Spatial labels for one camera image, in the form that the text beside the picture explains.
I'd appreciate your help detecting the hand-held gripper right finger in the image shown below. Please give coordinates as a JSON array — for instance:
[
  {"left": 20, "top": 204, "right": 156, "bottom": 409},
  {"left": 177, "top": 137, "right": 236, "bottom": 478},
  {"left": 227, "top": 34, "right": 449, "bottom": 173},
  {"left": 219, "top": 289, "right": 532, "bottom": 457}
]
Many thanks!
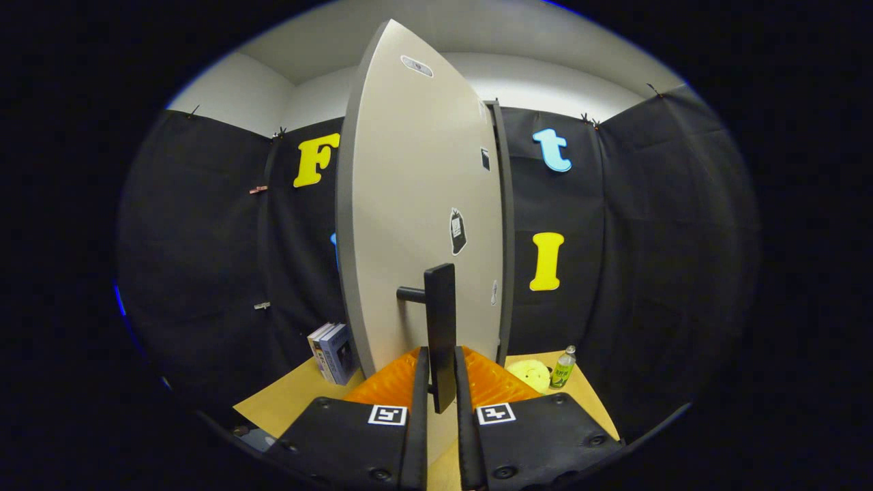
[{"left": 454, "top": 345, "right": 623, "bottom": 491}]

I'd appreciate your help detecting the blue cover book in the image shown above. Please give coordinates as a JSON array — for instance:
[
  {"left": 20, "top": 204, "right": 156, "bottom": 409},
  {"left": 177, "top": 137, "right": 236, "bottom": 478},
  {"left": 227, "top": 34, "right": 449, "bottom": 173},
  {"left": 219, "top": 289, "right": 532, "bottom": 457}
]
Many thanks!
[{"left": 319, "top": 324, "right": 360, "bottom": 387}]

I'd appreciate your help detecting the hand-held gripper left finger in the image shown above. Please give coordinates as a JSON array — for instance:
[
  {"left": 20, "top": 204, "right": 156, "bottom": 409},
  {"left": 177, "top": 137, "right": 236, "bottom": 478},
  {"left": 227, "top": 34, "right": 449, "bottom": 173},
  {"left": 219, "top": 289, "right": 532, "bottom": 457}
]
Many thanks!
[{"left": 265, "top": 346, "right": 430, "bottom": 491}]

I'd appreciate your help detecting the yellow pineapple plush toy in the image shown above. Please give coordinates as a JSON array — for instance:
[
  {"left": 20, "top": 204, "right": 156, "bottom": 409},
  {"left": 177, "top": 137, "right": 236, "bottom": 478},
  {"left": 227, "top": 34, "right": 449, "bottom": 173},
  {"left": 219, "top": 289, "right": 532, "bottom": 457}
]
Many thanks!
[{"left": 506, "top": 359, "right": 552, "bottom": 395}]

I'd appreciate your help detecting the black backdrop cloth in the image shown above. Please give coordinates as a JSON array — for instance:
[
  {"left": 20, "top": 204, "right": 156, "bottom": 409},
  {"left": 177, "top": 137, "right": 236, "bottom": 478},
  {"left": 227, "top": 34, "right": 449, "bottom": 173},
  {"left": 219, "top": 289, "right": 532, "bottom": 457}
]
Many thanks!
[{"left": 116, "top": 85, "right": 761, "bottom": 444}]

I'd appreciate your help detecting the white spine book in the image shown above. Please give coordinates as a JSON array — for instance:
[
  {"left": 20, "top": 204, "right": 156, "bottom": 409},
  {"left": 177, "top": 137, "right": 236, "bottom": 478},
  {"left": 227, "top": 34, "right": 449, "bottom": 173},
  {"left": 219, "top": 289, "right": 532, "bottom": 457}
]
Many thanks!
[{"left": 307, "top": 323, "right": 338, "bottom": 385}]

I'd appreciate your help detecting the green label bottle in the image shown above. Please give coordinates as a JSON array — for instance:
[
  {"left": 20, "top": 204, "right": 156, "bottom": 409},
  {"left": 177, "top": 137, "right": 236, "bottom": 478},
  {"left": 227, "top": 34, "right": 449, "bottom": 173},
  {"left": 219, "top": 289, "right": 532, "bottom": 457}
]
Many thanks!
[{"left": 550, "top": 345, "right": 578, "bottom": 389}]

